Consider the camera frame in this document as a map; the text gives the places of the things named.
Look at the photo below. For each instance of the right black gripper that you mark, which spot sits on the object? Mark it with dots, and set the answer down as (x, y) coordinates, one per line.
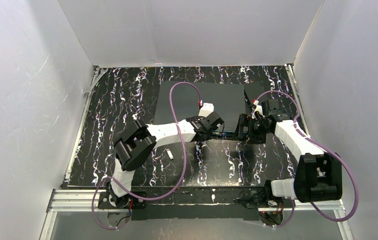
(242, 126)

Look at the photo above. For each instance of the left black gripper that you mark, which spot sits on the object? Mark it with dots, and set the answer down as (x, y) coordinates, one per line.
(216, 122)

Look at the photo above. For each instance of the large teal network switch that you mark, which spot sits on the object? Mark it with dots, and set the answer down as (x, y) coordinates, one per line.
(228, 101)

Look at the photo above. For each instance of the small silver plug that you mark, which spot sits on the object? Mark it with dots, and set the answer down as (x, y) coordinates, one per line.
(169, 153)

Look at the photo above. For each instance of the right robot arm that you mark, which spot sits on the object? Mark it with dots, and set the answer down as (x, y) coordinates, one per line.
(318, 174)

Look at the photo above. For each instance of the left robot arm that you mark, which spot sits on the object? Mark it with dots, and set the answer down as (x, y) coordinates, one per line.
(138, 140)

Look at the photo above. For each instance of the metal wrench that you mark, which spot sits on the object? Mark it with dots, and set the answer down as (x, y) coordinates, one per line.
(98, 74)

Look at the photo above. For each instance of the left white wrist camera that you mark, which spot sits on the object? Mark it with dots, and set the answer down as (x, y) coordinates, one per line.
(206, 110)

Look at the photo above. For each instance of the small black network switch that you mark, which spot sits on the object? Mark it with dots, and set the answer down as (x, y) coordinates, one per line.
(251, 92)

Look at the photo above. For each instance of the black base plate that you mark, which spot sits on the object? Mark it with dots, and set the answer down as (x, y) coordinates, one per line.
(202, 212)

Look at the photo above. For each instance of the aluminium front rail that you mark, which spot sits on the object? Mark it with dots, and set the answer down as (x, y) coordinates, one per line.
(85, 200)

